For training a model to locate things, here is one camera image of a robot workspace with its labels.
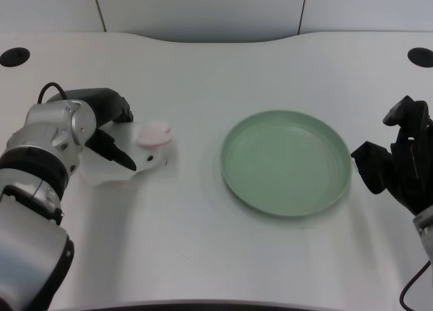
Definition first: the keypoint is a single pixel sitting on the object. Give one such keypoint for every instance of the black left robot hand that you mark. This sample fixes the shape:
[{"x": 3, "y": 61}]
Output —
[{"x": 108, "y": 103}]

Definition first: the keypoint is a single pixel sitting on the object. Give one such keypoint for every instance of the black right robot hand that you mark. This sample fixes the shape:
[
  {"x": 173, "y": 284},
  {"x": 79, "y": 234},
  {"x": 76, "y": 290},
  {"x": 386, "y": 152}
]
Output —
[{"x": 406, "y": 169}]

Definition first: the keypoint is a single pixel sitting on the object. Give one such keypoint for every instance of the white plush rabbit doll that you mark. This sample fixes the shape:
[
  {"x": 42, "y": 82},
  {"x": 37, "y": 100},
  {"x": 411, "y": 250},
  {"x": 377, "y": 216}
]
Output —
[{"x": 149, "y": 138}]

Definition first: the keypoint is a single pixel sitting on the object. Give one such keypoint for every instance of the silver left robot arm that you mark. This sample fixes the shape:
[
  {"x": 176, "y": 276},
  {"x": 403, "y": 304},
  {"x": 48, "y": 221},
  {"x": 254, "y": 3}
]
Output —
[{"x": 37, "y": 175}]

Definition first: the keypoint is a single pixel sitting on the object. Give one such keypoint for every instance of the green round plate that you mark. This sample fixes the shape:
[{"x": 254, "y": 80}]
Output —
[{"x": 285, "y": 164}]

